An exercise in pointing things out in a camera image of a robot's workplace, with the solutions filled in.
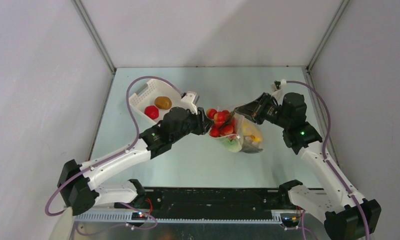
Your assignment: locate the clear zip top bag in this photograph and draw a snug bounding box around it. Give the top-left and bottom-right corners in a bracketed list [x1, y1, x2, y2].
[209, 105, 263, 146]

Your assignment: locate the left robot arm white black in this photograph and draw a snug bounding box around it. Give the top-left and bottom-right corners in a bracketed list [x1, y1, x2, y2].
[57, 107, 213, 216]

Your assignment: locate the grey toy fish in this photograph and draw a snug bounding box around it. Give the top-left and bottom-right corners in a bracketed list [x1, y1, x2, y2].
[241, 141, 263, 154]

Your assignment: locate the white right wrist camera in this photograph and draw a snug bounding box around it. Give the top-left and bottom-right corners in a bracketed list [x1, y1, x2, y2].
[271, 79, 287, 101]

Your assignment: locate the yellow toy lemon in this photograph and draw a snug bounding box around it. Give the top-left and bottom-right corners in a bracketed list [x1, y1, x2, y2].
[241, 119, 263, 143]

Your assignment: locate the red toy apple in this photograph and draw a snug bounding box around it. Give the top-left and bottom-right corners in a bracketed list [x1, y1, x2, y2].
[144, 105, 160, 120]

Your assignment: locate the brown toy potato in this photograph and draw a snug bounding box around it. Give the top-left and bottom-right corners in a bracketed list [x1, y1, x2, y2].
[154, 96, 172, 110]

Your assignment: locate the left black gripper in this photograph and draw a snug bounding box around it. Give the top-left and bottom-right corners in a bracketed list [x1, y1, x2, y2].
[170, 105, 214, 143]

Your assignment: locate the green toy lettuce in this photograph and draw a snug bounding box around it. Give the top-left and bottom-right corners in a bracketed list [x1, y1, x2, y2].
[218, 134, 244, 153]

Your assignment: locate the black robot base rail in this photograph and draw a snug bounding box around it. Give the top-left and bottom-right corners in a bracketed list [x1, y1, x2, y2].
[134, 179, 302, 220]

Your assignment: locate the white perforated plastic basket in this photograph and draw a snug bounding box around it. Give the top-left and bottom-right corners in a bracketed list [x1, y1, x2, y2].
[128, 77, 184, 126]

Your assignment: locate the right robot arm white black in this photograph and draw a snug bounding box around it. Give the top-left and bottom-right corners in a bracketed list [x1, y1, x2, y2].
[234, 92, 382, 240]

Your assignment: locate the grey slotted cable duct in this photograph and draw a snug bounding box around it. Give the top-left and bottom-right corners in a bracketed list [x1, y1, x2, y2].
[74, 211, 282, 224]

